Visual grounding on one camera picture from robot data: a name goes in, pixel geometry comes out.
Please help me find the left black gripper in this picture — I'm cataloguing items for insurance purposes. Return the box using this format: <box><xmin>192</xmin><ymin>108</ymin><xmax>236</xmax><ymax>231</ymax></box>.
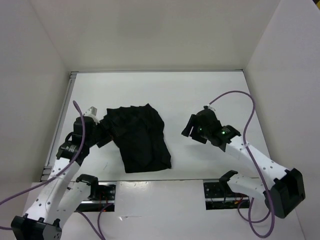
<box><xmin>86</xmin><ymin>114</ymin><xmax>126</xmax><ymax>147</ymax></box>

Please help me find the black pleated skirt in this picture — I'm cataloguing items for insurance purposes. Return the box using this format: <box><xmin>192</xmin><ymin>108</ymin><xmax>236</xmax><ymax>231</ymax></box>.
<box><xmin>101</xmin><ymin>103</ymin><xmax>172</xmax><ymax>174</ymax></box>

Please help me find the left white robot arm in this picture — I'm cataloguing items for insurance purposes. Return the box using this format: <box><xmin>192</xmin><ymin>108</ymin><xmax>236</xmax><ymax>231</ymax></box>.
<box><xmin>11</xmin><ymin>115</ymin><xmax>113</xmax><ymax>240</ymax></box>

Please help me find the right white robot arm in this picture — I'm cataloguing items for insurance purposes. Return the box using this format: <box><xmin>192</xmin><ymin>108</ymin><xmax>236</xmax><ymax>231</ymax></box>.
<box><xmin>182</xmin><ymin>106</ymin><xmax>306</xmax><ymax>219</ymax></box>

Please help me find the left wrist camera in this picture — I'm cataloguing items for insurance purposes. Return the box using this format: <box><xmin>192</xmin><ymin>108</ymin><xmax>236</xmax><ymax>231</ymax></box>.
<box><xmin>83</xmin><ymin>106</ymin><xmax>99</xmax><ymax>124</ymax></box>

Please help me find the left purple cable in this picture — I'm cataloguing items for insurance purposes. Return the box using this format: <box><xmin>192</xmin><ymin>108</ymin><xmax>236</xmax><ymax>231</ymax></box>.
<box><xmin>0</xmin><ymin>100</ymin><xmax>108</xmax><ymax>240</ymax></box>

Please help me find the purple cable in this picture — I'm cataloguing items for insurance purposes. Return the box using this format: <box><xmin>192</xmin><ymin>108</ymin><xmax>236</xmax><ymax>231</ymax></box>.
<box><xmin>208</xmin><ymin>91</ymin><xmax>276</xmax><ymax>237</ymax></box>
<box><xmin>0</xmin><ymin>100</ymin><xmax>108</xmax><ymax>240</ymax></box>

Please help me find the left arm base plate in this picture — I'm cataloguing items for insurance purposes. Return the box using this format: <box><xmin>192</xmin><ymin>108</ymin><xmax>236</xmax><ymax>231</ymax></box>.
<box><xmin>76</xmin><ymin>182</ymin><xmax>117</xmax><ymax>213</ymax></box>

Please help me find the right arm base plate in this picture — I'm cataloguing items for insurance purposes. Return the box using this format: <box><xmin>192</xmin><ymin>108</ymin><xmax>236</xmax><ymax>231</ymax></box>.
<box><xmin>203</xmin><ymin>180</ymin><xmax>250</xmax><ymax>210</ymax></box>

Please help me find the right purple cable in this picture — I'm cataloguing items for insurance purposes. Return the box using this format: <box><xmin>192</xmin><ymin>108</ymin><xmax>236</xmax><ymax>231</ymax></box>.
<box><xmin>208</xmin><ymin>91</ymin><xmax>276</xmax><ymax>237</ymax></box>

